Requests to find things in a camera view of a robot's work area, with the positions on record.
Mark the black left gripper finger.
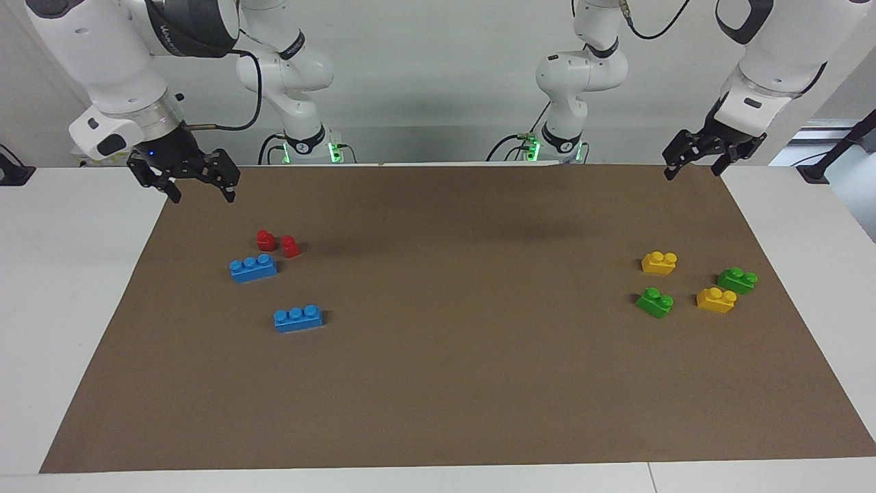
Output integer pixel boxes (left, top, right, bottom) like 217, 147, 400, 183
712, 134, 767, 177
662, 130, 706, 181

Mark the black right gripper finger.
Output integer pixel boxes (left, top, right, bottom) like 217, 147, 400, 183
205, 149, 240, 203
127, 156, 182, 204

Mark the green two-stud toy brick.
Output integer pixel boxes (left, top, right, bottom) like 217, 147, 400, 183
717, 267, 759, 296
635, 288, 675, 319

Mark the blue three-stud toy brick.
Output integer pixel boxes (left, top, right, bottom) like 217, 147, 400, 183
229, 254, 279, 283
274, 305, 325, 334

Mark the yellow two-stud toy brick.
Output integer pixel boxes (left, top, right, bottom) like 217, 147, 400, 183
641, 251, 678, 276
696, 287, 738, 314

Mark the black table clamp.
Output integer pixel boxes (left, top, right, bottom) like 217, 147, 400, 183
0, 144, 36, 187

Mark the brown paper table mat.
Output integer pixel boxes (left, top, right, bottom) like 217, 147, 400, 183
39, 162, 876, 475

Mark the black right base cable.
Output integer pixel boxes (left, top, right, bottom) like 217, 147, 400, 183
258, 134, 288, 166

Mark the black base cable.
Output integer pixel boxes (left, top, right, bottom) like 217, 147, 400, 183
258, 134, 288, 166
486, 103, 552, 163

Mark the black camera stand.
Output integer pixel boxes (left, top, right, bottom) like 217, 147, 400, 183
797, 110, 876, 184

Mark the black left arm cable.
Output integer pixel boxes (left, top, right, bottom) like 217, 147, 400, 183
619, 0, 692, 40

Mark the black left base cable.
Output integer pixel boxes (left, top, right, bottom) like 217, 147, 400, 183
486, 103, 552, 163

